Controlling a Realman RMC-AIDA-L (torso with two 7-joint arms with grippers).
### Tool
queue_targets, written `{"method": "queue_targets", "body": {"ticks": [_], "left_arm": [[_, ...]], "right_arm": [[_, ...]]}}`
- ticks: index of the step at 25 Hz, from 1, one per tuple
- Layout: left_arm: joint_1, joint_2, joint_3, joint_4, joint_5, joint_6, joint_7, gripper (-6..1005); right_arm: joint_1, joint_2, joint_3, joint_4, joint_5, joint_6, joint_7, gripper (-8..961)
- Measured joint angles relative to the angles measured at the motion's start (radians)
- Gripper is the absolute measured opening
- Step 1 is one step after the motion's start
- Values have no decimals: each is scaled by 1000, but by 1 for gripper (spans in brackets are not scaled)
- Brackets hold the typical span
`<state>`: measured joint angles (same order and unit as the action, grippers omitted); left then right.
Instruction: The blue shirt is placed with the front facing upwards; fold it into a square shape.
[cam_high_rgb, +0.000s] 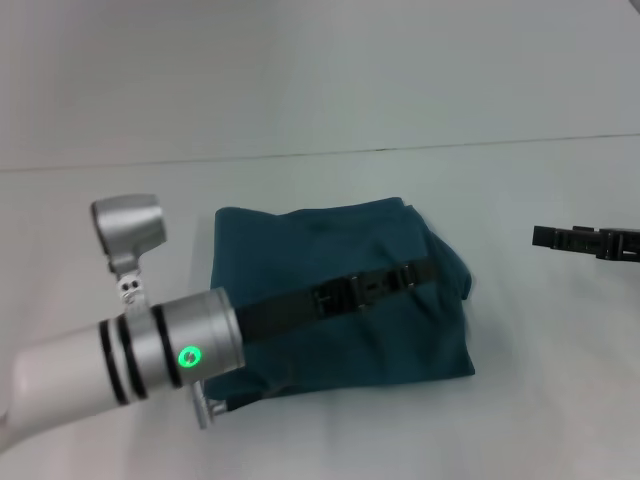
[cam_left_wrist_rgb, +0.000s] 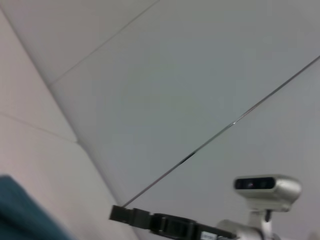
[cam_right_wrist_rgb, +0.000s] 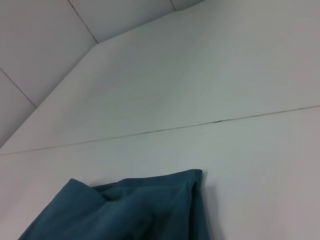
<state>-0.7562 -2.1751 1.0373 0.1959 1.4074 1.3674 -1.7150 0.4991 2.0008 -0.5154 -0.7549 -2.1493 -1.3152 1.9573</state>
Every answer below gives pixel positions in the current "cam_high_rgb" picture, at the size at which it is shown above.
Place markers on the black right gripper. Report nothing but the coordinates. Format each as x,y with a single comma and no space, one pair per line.
622,245

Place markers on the teal t-shirt with FREE print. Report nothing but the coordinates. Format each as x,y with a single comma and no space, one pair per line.
350,350

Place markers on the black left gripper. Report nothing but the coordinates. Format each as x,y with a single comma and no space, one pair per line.
290,312

